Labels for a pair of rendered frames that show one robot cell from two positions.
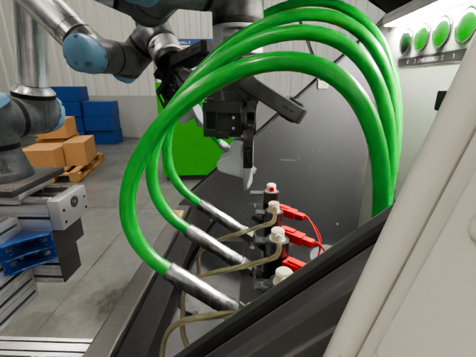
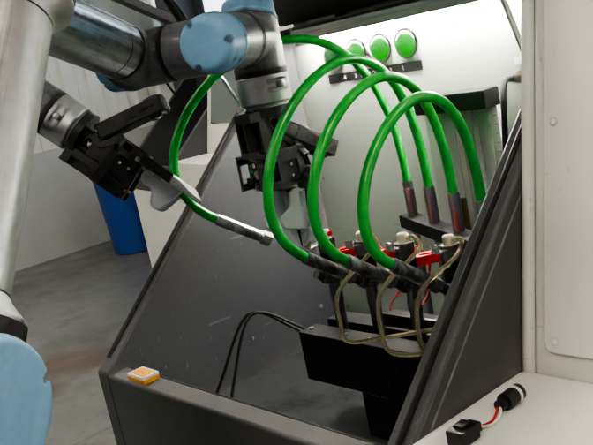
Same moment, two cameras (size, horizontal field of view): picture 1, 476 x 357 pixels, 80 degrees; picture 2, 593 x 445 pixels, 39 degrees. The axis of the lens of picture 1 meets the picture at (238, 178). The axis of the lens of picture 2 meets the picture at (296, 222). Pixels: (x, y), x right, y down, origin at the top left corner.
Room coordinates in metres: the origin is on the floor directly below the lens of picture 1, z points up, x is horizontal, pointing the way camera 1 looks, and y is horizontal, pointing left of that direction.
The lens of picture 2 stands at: (-0.42, 0.81, 1.40)
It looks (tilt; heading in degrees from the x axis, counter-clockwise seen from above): 11 degrees down; 318
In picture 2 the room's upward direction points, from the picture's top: 12 degrees counter-clockwise
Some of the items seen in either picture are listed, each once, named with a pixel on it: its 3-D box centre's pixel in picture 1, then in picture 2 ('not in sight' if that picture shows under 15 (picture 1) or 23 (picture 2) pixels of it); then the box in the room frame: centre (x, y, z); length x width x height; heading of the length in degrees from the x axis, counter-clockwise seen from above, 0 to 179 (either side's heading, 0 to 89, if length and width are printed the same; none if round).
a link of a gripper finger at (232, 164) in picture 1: (234, 166); (296, 219); (0.45, 0.01, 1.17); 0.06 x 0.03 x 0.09; 87
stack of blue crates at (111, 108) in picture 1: (87, 115); not in sight; (6.37, 3.31, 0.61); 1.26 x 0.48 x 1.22; 88
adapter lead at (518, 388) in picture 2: not in sight; (488, 413); (0.08, 0.13, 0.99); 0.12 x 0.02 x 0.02; 88
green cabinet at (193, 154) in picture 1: (197, 129); not in sight; (4.17, 0.60, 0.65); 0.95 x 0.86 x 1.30; 96
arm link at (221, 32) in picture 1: (237, 44); (266, 92); (0.47, 0.00, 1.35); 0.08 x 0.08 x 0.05
